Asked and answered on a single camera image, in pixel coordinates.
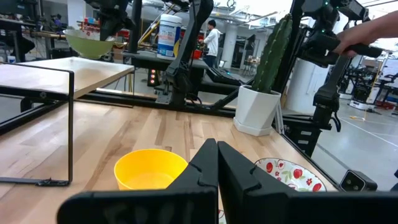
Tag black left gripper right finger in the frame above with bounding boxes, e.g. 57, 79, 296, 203
217, 141, 398, 224

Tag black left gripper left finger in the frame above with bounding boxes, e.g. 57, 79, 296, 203
57, 138, 219, 224

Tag green mini bowl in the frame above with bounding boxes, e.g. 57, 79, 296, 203
62, 28, 116, 60

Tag yellow plastic mini bowl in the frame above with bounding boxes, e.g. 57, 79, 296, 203
113, 148, 189, 191

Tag person's forearm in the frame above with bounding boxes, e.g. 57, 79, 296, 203
368, 10, 398, 44

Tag black desk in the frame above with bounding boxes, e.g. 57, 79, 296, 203
122, 50, 210, 73

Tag white wipes canister blue label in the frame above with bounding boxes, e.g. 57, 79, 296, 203
156, 13, 183, 61

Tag black box with red lights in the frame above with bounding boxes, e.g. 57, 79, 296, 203
147, 68, 159, 88

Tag black base with white labels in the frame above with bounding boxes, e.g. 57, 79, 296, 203
281, 114, 333, 157

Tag white faceted plant pot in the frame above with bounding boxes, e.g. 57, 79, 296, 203
233, 84, 282, 137

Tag person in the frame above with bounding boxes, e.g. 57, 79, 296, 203
198, 19, 223, 68

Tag white round pillar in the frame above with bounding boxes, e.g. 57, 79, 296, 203
285, 58, 328, 115

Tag green cactus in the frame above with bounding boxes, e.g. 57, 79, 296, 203
251, 12, 294, 95

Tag person's hand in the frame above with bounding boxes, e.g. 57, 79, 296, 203
333, 28, 379, 58

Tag wooden shelf with black frame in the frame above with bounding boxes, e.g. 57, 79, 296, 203
0, 56, 136, 187

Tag small black camera box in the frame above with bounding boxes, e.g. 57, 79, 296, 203
340, 169, 379, 192

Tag black aluminium table frame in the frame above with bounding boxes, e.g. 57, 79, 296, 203
74, 0, 340, 189

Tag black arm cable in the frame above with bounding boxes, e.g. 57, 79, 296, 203
185, 92, 216, 110

